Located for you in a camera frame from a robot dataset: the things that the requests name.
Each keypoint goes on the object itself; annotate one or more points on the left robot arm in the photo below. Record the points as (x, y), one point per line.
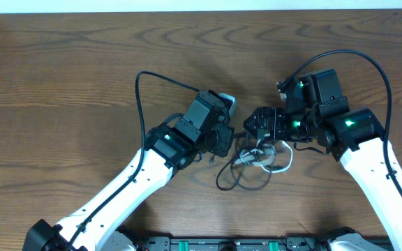
(166, 149)

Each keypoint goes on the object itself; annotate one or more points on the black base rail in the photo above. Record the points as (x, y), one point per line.
(341, 239)

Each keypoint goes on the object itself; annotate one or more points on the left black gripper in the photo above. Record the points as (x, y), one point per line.
(225, 150)

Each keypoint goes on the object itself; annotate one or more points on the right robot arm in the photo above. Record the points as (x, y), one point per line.
(316, 110)

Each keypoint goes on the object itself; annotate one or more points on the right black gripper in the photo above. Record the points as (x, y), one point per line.
(277, 114)

